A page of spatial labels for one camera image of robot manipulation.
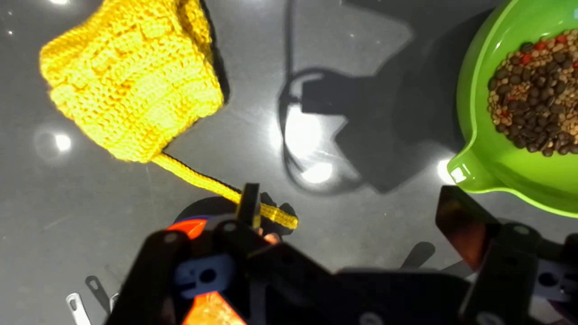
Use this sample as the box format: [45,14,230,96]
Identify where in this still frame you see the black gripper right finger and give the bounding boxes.
[434,184,578,325]

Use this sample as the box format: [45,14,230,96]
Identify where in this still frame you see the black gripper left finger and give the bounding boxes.
[105,182,340,325]

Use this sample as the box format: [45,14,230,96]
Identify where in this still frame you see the orange bowl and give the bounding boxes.
[165,217,210,242]

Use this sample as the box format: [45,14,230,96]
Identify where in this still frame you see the green bowl with spout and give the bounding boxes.
[446,0,578,220]

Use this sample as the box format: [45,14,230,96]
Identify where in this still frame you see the mixed peppercorns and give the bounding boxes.
[486,27,578,159]

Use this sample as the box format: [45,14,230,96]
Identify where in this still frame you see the yellow knitted cloth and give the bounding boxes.
[38,0,302,233]

